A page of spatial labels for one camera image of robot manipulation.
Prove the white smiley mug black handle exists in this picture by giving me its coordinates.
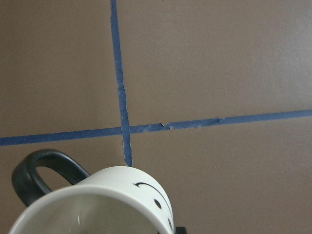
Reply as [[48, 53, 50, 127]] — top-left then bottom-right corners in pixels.
[[10, 149, 176, 234]]

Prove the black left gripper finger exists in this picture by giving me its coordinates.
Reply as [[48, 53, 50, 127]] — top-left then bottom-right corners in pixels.
[[175, 226, 187, 234]]

